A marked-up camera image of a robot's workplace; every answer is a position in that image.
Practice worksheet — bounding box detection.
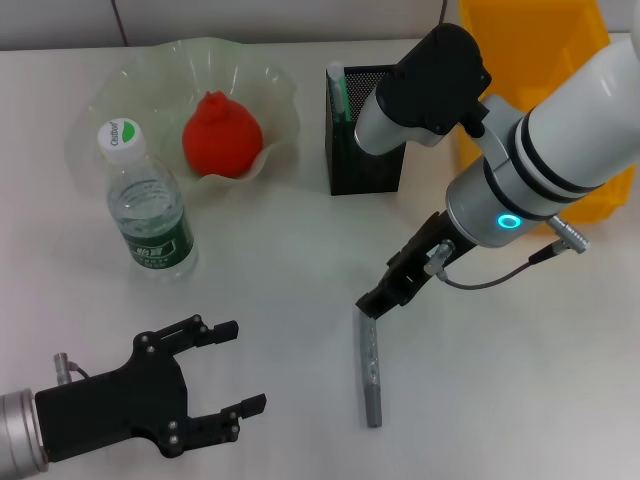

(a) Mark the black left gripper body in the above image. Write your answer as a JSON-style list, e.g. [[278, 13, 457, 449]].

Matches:
[[33, 329, 195, 465]]

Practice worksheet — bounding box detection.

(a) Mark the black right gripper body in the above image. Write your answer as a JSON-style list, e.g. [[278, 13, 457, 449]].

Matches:
[[387, 209, 475, 302]]

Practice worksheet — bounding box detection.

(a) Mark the grey pen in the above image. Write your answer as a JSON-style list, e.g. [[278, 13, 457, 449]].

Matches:
[[353, 307, 385, 430]]

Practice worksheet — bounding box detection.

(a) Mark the clear green-label water bottle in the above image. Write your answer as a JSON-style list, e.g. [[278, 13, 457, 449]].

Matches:
[[97, 117, 199, 281]]

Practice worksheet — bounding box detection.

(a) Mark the green utility knife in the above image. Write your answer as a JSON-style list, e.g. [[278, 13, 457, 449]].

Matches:
[[327, 60, 357, 151]]

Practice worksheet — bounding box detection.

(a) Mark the orange toy fruit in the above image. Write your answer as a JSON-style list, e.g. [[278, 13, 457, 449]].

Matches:
[[181, 91, 265, 179]]

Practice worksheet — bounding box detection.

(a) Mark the black mesh pen holder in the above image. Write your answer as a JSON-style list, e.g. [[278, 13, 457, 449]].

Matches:
[[324, 64, 409, 197]]

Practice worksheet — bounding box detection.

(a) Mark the translucent green fruit plate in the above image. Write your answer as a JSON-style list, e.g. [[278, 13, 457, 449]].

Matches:
[[67, 39, 301, 201]]

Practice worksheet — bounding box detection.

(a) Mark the yellow plastic bin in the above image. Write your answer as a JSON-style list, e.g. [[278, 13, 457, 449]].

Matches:
[[457, 0, 639, 236]]

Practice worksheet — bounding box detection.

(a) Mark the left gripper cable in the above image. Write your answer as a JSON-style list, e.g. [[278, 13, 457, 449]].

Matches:
[[53, 352, 92, 387]]

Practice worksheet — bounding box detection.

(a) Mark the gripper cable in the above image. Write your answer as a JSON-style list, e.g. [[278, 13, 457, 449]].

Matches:
[[423, 217, 591, 291], [53, 352, 92, 387]]

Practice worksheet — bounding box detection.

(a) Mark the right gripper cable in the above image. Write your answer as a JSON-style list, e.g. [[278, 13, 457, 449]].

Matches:
[[423, 217, 591, 291]]

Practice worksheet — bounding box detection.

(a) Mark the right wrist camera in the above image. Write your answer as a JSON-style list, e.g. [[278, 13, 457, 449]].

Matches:
[[353, 23, 492, 157]]

